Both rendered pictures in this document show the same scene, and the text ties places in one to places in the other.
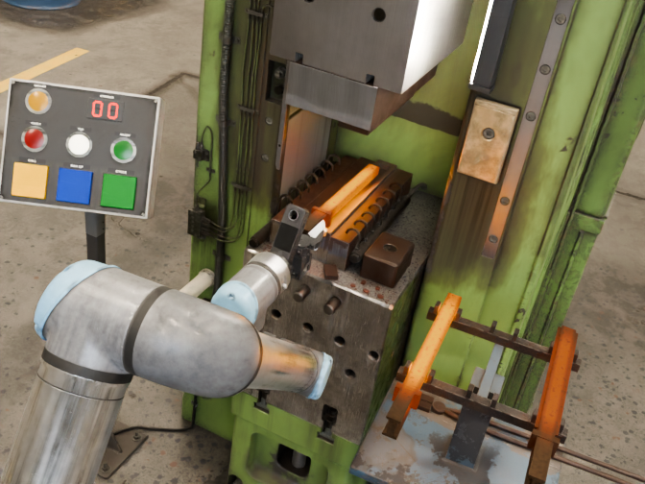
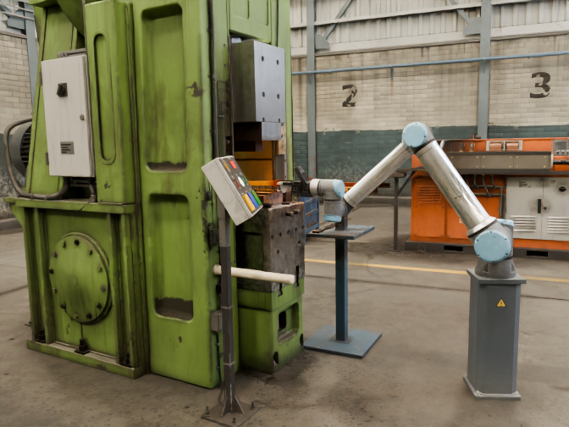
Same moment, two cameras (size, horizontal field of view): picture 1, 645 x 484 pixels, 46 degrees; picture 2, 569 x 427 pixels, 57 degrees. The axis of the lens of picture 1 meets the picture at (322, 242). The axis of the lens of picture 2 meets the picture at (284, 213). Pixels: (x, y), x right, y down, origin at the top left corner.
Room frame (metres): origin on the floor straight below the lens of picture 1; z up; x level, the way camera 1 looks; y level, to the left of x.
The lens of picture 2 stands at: (0.97, 2.82, 1.26)
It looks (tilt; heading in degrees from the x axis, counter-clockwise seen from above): 8 degrees down; 279
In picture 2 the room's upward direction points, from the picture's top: 1 degrees counter-clockwise
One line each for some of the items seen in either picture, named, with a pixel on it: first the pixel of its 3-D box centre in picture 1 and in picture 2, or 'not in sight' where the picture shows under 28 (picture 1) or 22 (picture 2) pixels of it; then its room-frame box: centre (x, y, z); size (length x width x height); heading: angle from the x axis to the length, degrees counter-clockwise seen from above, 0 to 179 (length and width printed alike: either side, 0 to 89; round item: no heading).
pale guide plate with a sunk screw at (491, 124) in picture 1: (487, 141); (280, 140); (1.48, -0.31, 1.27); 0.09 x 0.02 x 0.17; 69
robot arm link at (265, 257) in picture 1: (268, 276); (317, 187); (1.23, 0.10, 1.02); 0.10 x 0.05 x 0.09; 69
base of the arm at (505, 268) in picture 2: not in sight; (495, 263); (0.35, 0.19, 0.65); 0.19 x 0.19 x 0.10
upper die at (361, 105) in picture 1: (369, 68); (240, 132); (1.67, -0.04, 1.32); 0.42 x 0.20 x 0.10; 159
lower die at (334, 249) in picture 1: (346, 204); (241, 196); (1.67, -0.04, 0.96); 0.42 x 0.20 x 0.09; 159
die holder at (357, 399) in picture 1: (350, 293); (246, 241); (1.66, -0.10, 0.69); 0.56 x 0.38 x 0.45; 159
